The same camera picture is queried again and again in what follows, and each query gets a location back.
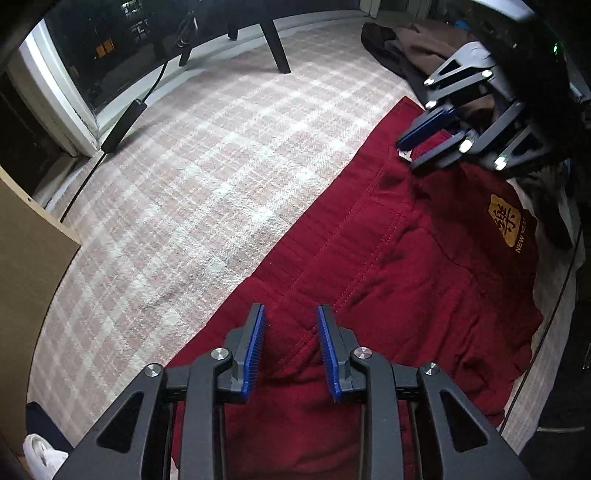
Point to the pink plaid rug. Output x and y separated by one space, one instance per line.
184 184

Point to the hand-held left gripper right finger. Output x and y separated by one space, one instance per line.
328 355

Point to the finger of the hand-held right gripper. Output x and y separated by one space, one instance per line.
443 154
427 124

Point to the brown robe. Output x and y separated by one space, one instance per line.
415 50

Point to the bright blue cloth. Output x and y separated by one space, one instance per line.
461 24

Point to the dark red garment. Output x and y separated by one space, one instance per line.
392 277

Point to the large light wooden board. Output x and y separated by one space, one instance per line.
27 277

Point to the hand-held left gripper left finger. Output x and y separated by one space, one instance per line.
256 350

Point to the white cloth pile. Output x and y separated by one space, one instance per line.
41 457

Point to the grey cloth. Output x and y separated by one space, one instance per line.
554 221

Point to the black folded cloth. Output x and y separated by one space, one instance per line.
46 424

